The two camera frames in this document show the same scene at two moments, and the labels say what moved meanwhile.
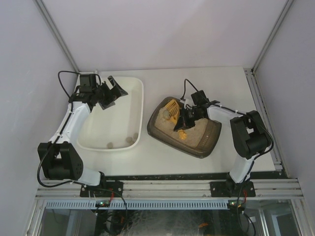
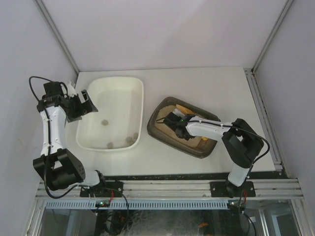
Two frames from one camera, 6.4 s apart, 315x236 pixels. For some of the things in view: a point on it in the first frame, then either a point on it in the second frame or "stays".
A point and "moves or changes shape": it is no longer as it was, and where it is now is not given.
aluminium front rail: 268,189 stays
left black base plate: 108,189 stays
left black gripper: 110,93 to 82,103
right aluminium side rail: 258,103 stays
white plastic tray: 119,127 stays
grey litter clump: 110,145 stays
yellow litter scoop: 173,107 moves or changes shape
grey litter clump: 166,113 to 105,122
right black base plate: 229,189 stays
